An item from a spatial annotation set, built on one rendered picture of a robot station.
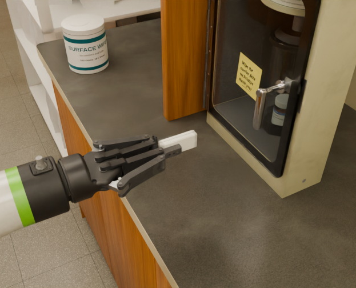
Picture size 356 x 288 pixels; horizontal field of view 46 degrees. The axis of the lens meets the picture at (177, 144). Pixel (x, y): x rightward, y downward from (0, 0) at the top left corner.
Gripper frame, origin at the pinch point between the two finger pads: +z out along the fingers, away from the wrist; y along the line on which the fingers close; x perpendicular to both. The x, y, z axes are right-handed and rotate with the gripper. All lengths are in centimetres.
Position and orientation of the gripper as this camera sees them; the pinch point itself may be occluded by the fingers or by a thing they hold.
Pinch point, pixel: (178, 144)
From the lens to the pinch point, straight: 72.8
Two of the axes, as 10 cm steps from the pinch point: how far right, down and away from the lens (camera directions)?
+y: -4.6, -5.7, 6.8
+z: 8.9, -3.0, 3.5
